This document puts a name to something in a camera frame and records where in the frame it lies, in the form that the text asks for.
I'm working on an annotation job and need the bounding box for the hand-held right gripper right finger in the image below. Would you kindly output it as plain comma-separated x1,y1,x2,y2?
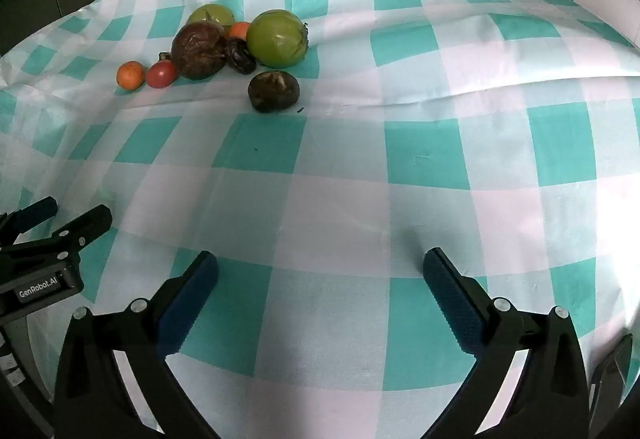
420,247,592,439

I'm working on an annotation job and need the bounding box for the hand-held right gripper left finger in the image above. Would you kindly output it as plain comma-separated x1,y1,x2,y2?
52,250,221,439

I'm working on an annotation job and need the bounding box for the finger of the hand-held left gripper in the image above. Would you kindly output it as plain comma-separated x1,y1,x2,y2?
0,205,113,291
0,197,57,245

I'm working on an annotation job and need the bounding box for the red cherry tomato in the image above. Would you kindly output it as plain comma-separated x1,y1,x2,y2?
145,60,179,89

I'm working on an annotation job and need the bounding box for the dark brown wrinkled passion fruit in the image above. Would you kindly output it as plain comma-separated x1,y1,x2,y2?
170,22,226,81

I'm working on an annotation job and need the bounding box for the small green round fruit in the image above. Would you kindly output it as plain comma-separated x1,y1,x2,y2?
186,4,236,27

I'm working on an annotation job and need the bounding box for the large green round fruit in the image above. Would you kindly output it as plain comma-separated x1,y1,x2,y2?
245,9,308,68

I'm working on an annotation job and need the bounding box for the teal white checkered tablecloth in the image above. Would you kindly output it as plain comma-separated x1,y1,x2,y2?
0,0,640,439

